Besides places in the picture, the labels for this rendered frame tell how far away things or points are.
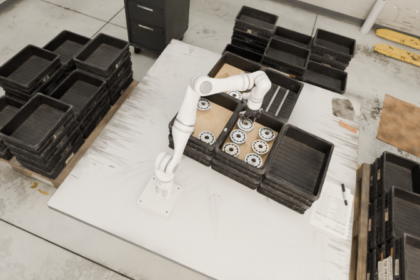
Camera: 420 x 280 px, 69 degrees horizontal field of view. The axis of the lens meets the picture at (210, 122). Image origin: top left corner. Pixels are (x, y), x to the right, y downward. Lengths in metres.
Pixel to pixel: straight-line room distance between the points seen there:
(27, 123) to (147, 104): 0.86
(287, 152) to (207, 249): 0.72
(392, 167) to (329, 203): 1.11
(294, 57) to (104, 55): 1.76
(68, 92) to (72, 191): 1.12
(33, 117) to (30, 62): 0.59
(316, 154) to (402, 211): 0.91
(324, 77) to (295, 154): 1.45
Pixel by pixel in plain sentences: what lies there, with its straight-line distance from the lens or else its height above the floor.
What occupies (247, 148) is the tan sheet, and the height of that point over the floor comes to 0.83.
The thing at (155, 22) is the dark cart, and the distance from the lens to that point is 3.21.
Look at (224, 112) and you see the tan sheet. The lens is 1.98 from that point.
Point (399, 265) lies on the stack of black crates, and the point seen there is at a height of 0.53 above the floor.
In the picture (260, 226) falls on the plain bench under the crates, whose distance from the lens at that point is 1.79.
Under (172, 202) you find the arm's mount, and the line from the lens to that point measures 1.73.
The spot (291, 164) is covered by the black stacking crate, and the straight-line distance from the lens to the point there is 1.87.
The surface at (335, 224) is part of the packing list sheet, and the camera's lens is 1.96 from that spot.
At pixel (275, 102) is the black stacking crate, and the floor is 0.83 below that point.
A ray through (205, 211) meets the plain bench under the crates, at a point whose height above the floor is 0.70.
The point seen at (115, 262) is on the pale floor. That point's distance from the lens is 2.42.
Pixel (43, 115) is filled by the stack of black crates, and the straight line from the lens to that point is 2.52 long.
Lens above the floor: 2.33
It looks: 52 degrees down
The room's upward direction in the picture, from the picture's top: 10 degrees clockwise
